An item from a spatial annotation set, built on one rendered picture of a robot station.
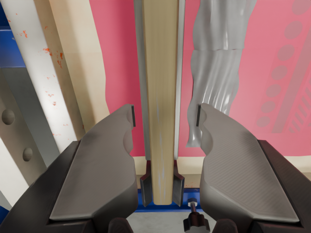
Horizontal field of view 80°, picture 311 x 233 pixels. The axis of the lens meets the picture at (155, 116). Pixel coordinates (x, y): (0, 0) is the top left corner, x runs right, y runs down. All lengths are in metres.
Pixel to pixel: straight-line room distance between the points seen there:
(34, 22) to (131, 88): 0.14
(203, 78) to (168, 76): 0.12
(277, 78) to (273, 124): 0.09
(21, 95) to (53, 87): 1.38
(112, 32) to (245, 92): 0.22
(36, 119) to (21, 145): 1.40
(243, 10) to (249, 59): 0.07
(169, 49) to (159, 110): 0.06
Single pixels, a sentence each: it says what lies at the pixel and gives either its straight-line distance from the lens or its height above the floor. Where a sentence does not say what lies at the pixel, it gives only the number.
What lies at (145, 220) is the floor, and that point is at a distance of 2.51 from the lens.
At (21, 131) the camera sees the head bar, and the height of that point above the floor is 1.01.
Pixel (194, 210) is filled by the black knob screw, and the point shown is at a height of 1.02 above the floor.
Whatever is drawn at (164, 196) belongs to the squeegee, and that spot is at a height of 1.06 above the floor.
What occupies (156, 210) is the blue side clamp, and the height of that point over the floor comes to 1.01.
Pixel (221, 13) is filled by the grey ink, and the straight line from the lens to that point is 0.28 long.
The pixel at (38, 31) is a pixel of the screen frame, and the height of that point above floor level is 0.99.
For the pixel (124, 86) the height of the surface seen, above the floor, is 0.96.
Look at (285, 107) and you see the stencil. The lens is 0.38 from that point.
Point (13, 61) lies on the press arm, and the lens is 0.40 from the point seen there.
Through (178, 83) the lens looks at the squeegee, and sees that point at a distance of 0.25.
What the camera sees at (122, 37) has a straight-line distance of 0.28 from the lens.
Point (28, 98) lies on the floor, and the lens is 1.66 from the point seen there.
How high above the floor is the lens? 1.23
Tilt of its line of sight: 59 degrees down
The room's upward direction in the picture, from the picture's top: 179 degrees counter-clockwise
